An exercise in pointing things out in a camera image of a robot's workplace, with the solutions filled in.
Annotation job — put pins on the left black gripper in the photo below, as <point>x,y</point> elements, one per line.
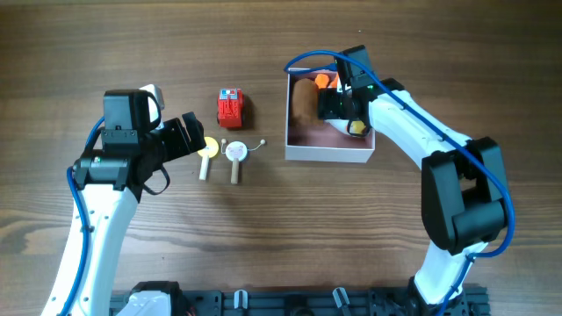
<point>182,145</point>

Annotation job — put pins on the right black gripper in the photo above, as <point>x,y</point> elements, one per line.
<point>327,104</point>

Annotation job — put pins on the brown plush toy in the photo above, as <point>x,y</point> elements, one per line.
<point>304,106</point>

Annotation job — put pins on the white duck plush toy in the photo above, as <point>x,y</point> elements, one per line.
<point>354,128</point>

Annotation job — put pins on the pink box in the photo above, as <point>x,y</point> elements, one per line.
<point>326,143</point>

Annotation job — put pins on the red toy car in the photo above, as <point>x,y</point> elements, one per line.
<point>230,113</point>

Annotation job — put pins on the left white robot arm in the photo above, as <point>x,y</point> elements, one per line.
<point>124,149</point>

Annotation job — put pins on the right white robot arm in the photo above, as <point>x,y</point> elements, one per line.
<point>466,208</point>

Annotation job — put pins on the yellow wooden rattle drum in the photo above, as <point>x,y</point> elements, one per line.
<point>210,150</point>

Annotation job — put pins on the white wooden rattle drum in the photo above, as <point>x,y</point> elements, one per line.
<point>237,152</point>

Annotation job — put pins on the black mounting rail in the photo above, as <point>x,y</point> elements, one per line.
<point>375,301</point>

